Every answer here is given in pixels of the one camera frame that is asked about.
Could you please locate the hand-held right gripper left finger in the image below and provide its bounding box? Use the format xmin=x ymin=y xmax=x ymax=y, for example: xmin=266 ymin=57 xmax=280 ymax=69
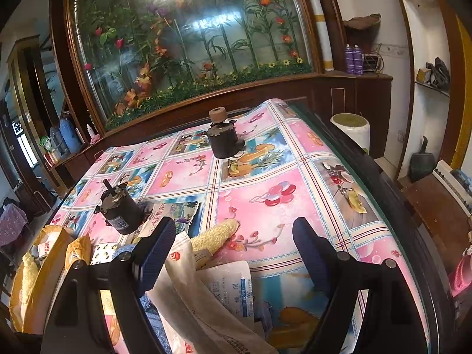
xmin=40 ymin=217 xmax=177 ymax=354

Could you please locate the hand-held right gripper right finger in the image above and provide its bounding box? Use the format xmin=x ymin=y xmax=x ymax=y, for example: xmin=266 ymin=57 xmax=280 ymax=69
xmin=292 ymin=217 xmax=430 ymax=354

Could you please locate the white pouch red print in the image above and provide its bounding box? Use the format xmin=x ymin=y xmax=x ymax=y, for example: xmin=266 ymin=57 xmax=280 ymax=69
xmin=32 ymin=225 xmax=74 ymax=262
xmin=147 ymin=230 xmax=281 ymax=354

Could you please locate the cardboard box with yellow tape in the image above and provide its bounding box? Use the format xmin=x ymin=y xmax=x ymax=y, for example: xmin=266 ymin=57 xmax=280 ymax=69
xmin=9 ymin=225 xmax=122 ymax=347

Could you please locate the yellow towel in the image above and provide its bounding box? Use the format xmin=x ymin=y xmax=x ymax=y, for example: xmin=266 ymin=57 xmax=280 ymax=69
xmin=10 ymin=253 xmax=39 ymax=303

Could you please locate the printed snack packet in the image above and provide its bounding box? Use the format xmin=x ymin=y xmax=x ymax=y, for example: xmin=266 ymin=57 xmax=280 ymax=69
xmin=133 ymin=202 xmax=201 ymax=244

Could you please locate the white black spotted packet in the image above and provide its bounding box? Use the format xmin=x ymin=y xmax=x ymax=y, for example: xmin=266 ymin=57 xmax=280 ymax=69
xmin=90 ymin=242 xmax=119 ymax=266

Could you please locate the black motor with label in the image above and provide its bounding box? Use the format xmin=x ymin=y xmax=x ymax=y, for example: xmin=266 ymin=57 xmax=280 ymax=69
xmin=94 ymin=179 xmax=145 ymax=235

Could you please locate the white sachet blue print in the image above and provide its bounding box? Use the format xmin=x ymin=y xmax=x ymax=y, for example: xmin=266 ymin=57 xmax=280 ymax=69
xmin=199 ymin=260 xmax=256 ymax=327

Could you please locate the printed pink tablecloth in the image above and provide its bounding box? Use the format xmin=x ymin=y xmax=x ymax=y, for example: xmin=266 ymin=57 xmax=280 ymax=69
xmin=48 ymin=98 xmax=432 ymax=354

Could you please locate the black motor with wooden spool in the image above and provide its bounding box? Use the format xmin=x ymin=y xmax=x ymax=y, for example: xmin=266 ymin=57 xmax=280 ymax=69
xmin=206 ymin=108 xmax=246 ymax=159

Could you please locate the white cylindrical bin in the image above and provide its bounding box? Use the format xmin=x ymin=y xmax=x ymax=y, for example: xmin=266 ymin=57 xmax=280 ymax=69
xmin=329 ymin=113 xmax=370 ymax=153

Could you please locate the dark green jug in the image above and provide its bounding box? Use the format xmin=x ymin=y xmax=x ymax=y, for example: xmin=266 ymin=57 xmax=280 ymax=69
xmin=410 ymin=136 xmax=436 ymax=183

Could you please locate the chair with purple cloth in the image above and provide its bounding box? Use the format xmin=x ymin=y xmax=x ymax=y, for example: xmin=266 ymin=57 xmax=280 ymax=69
xmin=0 ymin=204 xmax=28 ymax=248

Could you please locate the pink object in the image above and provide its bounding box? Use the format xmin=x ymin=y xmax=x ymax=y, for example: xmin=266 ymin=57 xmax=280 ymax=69
xmin=448 ymin=254 xmax=472 ymax=299

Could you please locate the blue thermos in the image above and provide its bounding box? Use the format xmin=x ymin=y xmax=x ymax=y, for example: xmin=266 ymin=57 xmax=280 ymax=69
xmin=59 ymin=118 xmax=82 ymax=153

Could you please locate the grey blue bottle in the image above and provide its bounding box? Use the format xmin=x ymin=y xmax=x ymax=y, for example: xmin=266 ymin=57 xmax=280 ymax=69
xmin=49 ymin=126 xmax=67 ymax=157

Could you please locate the white box with items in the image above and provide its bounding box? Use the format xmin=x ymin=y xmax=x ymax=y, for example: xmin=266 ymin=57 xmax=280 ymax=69
xmin=431 ymin=159 xmax=472 ymax=216

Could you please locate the dark wooden cabinet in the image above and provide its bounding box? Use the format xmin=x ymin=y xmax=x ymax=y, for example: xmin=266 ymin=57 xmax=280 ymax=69
xmin=48 ymin=0 xmax=393 ymax=178

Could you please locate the purple spray can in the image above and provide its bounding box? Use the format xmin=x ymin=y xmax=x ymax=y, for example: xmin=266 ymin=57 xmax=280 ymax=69
xmin=344 ymin=44 xmax=355 ymax=75
xmin=352 ymin=44 xmax=364 ymax=75

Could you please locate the small grey appliance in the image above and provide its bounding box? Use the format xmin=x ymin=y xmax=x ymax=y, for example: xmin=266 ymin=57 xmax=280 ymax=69
xmin=363 ymin=50 xmax=384 ymax=74

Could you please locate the glass display with artificial flowers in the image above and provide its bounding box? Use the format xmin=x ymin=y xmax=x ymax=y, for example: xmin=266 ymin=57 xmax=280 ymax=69
xmin=64 ymin=0 xmax=325 ymax=131

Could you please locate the dark bag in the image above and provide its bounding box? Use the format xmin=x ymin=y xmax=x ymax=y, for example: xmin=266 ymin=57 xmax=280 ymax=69
xmin=426 ymin=57 xmax=451 ymax=89

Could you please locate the white yellow rolled poster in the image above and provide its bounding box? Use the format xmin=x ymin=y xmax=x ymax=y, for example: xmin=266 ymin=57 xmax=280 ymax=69
xmin=303 ymin=0 xmax=335 ymax=72

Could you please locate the brown rough ornament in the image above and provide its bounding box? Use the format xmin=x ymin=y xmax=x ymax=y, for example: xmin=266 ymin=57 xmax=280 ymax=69
xmin=343 ymin=14 xmax=381 ymax=35

